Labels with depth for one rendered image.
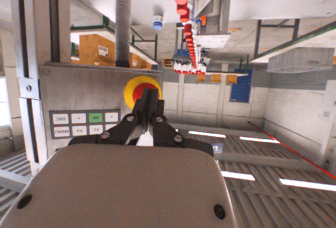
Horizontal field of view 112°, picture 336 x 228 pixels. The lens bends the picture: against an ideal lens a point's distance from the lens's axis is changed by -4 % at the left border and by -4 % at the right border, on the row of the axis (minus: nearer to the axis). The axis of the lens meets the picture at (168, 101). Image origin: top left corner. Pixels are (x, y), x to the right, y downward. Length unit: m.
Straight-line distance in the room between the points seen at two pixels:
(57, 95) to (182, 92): 7.39
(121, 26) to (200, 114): 7.65
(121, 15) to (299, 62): 1.96
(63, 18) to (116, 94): 0.13
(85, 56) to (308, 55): 2.59
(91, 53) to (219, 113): 7.20
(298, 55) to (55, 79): 2.08
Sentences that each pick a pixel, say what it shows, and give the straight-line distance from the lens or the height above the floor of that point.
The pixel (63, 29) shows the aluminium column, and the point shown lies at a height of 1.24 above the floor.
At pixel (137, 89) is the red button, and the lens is 0.17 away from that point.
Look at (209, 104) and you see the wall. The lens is 7.79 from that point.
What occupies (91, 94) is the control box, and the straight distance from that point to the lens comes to 0.20.
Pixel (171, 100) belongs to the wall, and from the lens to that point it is 7.74.
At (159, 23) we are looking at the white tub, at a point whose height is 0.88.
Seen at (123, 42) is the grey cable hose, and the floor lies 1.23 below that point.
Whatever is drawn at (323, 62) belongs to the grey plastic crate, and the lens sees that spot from 2.21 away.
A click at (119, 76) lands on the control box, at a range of 0.19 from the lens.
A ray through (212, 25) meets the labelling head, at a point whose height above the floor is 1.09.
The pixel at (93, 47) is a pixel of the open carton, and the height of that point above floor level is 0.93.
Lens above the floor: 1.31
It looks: 8 degrees up
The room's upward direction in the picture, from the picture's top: 177 degrees counter-clockwise
